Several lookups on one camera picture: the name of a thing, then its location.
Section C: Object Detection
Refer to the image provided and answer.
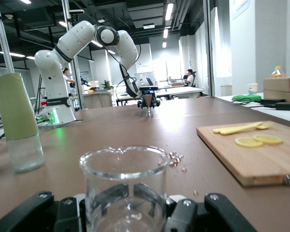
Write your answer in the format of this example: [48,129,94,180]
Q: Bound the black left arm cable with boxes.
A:
[93,14,142,97]

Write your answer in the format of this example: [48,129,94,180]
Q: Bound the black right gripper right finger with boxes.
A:
[164,192,257,232]

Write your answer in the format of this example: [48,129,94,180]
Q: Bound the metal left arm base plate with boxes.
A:
[37,116,83,128]

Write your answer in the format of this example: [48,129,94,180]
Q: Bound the plastic bottle orange drink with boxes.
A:
[270,65,287,78]

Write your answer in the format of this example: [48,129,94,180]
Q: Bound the green sleeved glass bottle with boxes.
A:
[0,72,45,174]

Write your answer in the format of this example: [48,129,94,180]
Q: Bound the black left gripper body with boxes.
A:
[137,91,160,102]

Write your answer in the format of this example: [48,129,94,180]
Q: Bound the beige chair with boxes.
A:
[83,91,113,109]

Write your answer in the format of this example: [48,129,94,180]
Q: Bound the seated person white shirt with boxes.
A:
[185,69,196,87]

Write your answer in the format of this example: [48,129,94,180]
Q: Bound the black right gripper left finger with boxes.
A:
[0,191,87,232]

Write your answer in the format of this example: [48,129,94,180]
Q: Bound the yellow lemon slice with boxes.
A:
[234,136,264,148]
[252,134,284,145]

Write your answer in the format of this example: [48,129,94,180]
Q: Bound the standing person white shirt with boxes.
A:
[62,67,76,97]

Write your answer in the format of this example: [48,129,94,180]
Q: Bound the yellow plastic fork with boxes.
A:
[219,121,275,135]

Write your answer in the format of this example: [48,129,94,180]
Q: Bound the steel jigger measuring cup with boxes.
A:
[144,94,154,117]

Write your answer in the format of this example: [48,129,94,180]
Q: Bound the yellow plastic knife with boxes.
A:
[212,121,264,134]

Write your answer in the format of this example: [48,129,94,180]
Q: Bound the white waste bin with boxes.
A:
[219,84,232,97]

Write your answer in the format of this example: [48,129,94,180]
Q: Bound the green bag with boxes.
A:
[232,93,262,102]

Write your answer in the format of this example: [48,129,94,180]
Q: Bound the black power adapter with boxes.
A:
[274,101,290,111]
[260,98,286,105]

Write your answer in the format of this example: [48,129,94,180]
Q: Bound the clear glass shaker cup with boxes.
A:
[78,145,172,232]

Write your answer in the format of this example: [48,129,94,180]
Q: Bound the brown cardboard box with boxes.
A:
[263,89,290,100]
[263,75,290,92]

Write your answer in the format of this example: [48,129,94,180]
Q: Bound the white office desk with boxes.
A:
[116,86,205,107]

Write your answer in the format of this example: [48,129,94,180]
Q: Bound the white paper cup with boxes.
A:
[246,83,259,95]

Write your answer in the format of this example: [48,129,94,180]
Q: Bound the aluminium frame post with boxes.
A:
[62,0,86,112]
[0,0,15,74]

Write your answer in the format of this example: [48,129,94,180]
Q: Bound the wooden cutting board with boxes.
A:
[196,120,290,188]

